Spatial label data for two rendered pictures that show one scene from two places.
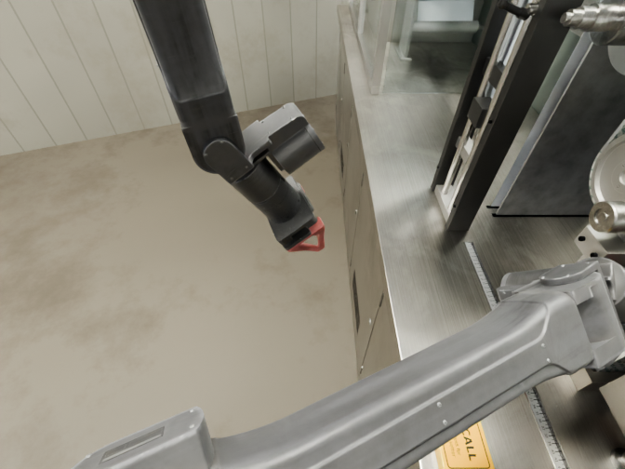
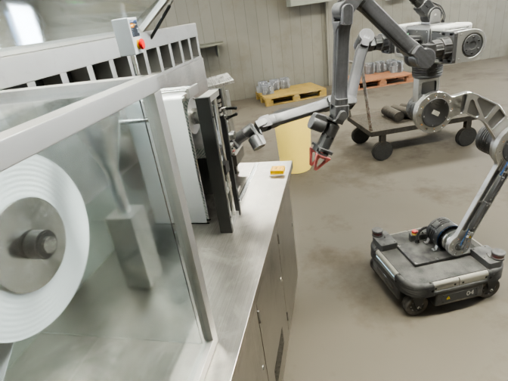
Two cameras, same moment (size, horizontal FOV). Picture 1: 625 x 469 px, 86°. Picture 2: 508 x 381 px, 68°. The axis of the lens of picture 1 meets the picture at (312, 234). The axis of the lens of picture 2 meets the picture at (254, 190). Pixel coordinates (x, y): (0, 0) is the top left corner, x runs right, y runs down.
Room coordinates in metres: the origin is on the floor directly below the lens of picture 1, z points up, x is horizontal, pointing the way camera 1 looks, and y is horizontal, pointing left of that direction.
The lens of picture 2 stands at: (1.91, 0.12, 1.69)
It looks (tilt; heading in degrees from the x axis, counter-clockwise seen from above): 25 degrees down; 195
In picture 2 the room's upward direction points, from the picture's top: 8 degrees counter-clockwise
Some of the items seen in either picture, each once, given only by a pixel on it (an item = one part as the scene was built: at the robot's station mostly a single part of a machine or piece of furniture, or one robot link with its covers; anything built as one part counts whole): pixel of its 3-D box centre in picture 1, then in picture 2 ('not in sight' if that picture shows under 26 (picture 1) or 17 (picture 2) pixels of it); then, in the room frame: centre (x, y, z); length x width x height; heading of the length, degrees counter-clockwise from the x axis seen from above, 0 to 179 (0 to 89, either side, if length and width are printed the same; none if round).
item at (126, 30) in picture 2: not in sight; (131, 36); (0.81, -0.47, 1.66); 0.07 x 0.07 x 0.10; 6
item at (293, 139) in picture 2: not in sight; (293, 140); (-2.08, -0.39, 0.33); 0.41 x 0.41 x 0.65
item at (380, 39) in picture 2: not in sight; (381, 41); (-0.28, 0.33, 1.45); 0.09 x 0.08 x 0.12; 22
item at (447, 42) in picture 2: not in sight; (440, 48); (0.18, 0.52, 1.45); 0.09 x 0.08 x 0.12; 22
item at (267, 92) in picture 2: not in sight; (289, 88); (-5.74, -0.86, 0.18); 1.26 x 0.90 x 0.35; 112
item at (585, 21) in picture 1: (586, 18); not in sight; (0.51, -0.36, 1.34); 0.06 x 0.03 x 0.03; 90
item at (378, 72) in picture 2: not in sight; (374, 73); (-6.41, 0.82, 0.19); 1.29 x 0.90 x 0.37; 112
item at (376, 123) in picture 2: not in sight; (408, 100); (-2.64, 0.87, 0.53); 1.42 x 0.79 x 1.07; 112
